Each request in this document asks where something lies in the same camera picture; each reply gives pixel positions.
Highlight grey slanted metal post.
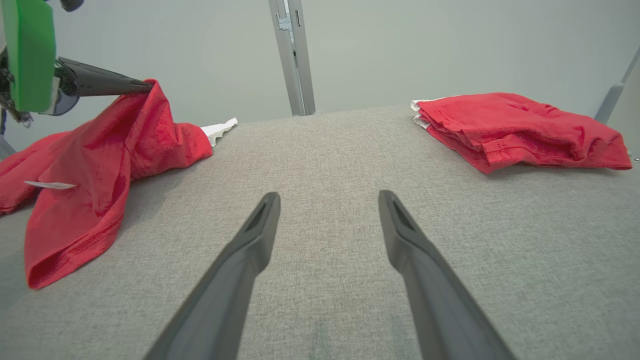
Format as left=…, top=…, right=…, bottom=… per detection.
left=594, top=47, right=640, bottom=126

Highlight grey upright partition post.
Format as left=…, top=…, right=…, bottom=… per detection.
left=267, top=0, right=317, bottom=117

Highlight red shorts with white stripe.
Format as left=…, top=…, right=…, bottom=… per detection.
left=411, top=92, right=634, bottom=175

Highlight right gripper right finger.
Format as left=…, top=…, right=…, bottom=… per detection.
left=378, top=190, right=516, bottom=360

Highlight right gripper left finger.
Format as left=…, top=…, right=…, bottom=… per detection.
left=142, top=192, right=282, bottom=360

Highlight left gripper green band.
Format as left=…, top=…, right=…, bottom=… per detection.
left=0, top=0, right=155, bottom=116

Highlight red basketball jersey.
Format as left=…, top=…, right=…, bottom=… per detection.
left=0, top=78, right=239, bottom=291

